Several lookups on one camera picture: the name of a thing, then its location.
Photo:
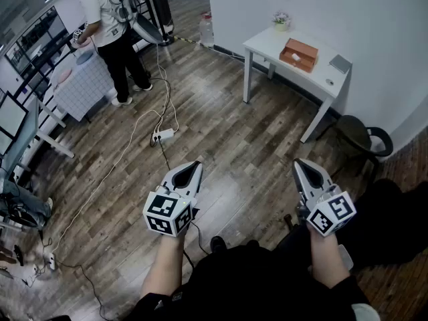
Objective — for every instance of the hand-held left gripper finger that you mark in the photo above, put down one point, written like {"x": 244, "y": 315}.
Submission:
{"x": 174, "y": 174}
{"x": 198, "y": 184}

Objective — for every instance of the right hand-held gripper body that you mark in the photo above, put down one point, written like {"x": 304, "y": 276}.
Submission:
{"x": 331, "y": 212}

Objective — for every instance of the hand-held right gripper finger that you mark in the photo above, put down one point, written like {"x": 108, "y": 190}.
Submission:
{"x": 319, "y": 172}
{"x": 298, "y": 179}

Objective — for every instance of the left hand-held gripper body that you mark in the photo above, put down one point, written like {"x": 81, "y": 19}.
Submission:
{"x": 167, "y": 212}

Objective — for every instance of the small white item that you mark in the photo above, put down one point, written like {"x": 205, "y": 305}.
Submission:
{"x": 295, "y": 57}

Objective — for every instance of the orange desk drawer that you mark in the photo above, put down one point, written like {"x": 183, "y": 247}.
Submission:
{"x": 306, "y": 50}

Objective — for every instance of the person's right forearm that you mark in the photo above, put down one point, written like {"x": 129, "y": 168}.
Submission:
{"x": 326, "y": 259}

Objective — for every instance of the person's left forearm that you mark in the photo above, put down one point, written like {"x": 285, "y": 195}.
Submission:
{"x": 165, "y": 263}

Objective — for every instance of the grey desk with white legs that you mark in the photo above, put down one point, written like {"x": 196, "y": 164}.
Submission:
{"x": 26, "y": 135}

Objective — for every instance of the black chair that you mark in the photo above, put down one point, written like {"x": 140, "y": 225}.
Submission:
{"x": 354, "y": 132}

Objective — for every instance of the person's black shoe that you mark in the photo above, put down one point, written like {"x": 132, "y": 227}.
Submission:
{"x": 218, "y": 244}

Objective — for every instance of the small round grey object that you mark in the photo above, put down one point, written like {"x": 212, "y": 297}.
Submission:
{"x": 329, "y": 82}

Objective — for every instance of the person's black clothing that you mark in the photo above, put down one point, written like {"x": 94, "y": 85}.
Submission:
{"x": 267, "y": 279}

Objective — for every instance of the grey notebook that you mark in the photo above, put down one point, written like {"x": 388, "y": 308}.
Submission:
{"x": 340, "y": 63}

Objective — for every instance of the small white power strip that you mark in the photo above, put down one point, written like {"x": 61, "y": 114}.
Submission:
{"x": 52, "y": 261}

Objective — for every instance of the table with grid cloth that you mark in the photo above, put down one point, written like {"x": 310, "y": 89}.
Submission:
{"x": 83, "y": 85}

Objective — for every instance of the blue round plate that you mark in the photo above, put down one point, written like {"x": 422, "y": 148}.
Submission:
{"x": 84, "y": 58}

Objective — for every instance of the clear plastic water bottle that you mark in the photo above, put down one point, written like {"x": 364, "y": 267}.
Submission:
{"x": 206, "y": 30}

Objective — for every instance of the silver reflector lamp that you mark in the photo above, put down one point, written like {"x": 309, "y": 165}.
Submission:
{"x": 147, "y": 28}

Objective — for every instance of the pink round plate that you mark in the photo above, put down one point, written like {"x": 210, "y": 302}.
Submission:
{"x": 61, "y": 76}

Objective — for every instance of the small potted flower plant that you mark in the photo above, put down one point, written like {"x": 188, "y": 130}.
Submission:
{"x": 281, "y": 20}

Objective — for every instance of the black equipment stand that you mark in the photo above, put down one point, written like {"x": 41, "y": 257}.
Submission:
{"x": 157, "y": 2}

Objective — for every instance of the black frame shelf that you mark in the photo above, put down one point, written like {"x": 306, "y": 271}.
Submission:
{"x": 36, "y": 42}

